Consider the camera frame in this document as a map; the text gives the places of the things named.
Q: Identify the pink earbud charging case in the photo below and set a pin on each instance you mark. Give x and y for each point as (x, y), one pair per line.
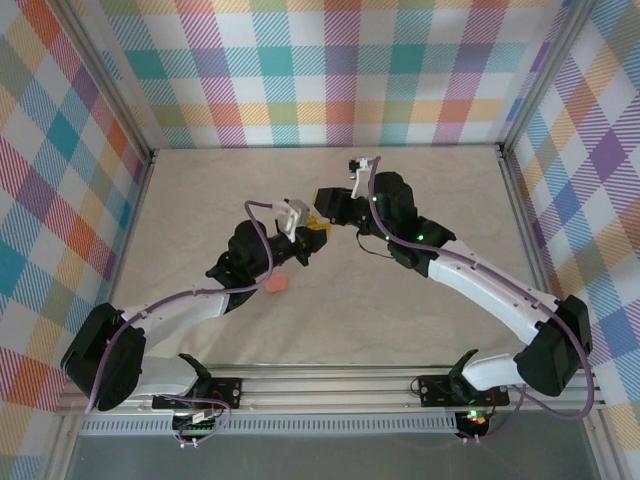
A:
(277, 284)

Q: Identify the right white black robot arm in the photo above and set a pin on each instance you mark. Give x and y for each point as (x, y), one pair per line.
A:
(480, 290)

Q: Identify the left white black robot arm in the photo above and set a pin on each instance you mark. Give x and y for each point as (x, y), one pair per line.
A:
(185, 316)

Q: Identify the green controller board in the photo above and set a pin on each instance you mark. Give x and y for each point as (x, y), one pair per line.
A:
(472, 420)
(197, 427)

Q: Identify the grey metal panel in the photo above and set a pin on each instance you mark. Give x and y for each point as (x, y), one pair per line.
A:
(325, 460)

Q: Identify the aluminium side rail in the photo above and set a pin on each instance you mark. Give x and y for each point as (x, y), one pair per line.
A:
(120, 250)
(534, 225)

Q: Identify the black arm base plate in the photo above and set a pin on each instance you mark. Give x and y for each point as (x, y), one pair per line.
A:
(435, 390)
(225, 392)

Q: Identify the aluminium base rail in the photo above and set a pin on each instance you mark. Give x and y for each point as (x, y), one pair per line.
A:
(325, 387)

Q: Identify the aluminium frame post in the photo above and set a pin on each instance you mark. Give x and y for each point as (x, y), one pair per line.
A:
(108, 75)
(540, 75)

